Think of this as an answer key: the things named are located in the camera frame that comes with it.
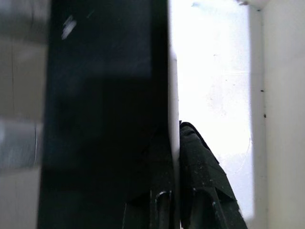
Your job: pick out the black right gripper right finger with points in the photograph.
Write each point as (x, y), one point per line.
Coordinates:
(205, 181)

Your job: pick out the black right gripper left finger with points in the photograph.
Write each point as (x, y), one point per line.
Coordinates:
(152, 186)

